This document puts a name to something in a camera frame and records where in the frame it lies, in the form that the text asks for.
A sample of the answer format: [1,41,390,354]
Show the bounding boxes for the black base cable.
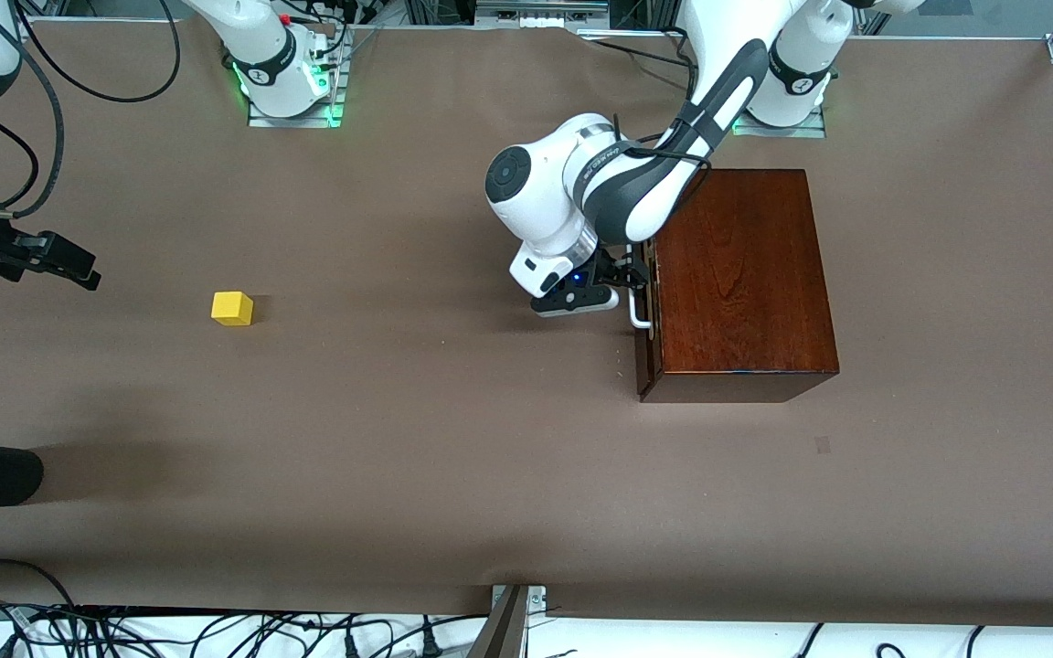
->
[592,38,687,67]

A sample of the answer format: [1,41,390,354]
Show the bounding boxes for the wooden drawer with white handle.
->
[627,242,666,399]

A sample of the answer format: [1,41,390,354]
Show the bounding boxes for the aluminium frame profile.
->
[474,0,610,28]

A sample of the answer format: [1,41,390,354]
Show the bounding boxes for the small metal edge bracket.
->
[492,585,548,615]

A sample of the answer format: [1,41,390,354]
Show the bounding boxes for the dark brown wooden box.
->
[634,168,840,404]

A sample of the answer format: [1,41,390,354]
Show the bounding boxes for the yellow cube block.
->
[211,292,254,327]

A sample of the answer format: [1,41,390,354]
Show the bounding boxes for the dark metal post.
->
[467,587,529,658]

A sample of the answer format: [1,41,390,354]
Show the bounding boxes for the tangled black cables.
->
[0,599,491,658]

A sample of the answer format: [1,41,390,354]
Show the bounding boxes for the brown table cover sheet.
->
[0,20,1053,630]

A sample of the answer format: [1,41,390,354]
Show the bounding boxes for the thin black looping cable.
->
[16,0,183,103]

